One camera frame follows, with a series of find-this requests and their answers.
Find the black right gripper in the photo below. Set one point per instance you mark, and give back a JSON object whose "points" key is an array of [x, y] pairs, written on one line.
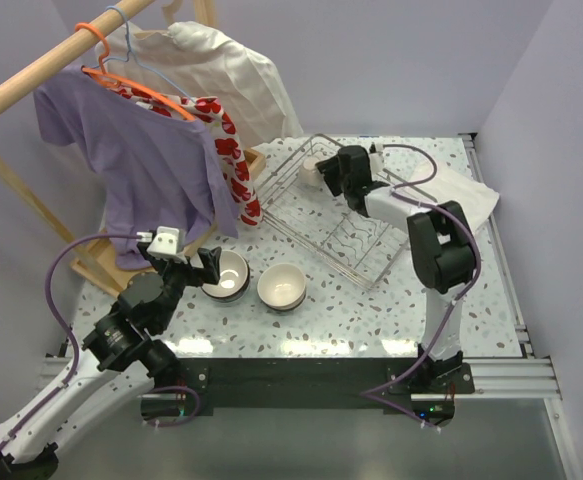
{"points": [[329, 168]]}

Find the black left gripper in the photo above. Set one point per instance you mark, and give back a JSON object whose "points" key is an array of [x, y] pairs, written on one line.
{"points": [[191, 272]]}

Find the small white bowl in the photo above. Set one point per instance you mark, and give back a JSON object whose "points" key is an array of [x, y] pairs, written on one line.
{"points": [[308, 173]]}

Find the red bowl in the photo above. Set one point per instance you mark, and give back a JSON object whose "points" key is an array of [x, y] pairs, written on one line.
{"points": [[235, 273]]}

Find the cream floral bowl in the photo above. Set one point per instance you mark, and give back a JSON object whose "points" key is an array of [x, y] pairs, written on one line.
{"points": [[281, 284]]}

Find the teal white dotted bowl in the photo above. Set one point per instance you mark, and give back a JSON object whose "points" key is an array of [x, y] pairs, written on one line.
{"points": [[286, 308]]}

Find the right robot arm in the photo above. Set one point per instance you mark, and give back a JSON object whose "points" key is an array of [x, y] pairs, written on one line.
{"points": [[445, 256]]}

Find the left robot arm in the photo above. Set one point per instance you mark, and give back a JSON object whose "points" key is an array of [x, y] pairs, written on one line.
{"points": [[121, 358]]}

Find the purple t-shirt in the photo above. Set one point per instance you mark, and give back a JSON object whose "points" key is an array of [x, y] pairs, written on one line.
{"points": [[157, 170]]}

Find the white folded cloth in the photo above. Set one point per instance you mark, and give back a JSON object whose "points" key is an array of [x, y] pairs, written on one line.
{"points": [[476, 199]]}

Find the red floral cloth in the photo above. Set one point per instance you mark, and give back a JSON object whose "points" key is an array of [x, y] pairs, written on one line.
{"points": [[231, 152]]}

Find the white shirt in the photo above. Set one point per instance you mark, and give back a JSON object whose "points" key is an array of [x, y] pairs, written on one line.
{"points": [[205, 62]]}

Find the orange hanger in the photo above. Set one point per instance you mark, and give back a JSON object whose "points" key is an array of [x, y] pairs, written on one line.
{"points": [[109, 80]]}

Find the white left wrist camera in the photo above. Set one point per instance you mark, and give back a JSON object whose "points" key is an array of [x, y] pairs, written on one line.
{"points": [[163, 243]]}

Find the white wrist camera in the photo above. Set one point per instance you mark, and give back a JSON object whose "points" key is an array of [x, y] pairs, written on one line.
{"points": [[376, 158], [163, 243]]}

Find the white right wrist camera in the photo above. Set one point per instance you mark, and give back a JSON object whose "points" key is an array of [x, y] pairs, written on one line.
{"points": [[376, 158]]}

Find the wire dish rack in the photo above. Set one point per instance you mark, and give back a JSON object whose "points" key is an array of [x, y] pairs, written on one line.
{"points": [[362, 249]]}

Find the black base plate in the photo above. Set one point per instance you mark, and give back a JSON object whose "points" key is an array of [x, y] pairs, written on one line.
{"points": [[324, 383]]}

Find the blue wire hanger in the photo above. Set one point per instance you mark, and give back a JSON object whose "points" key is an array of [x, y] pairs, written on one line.
{"points": [[131, 55]]}

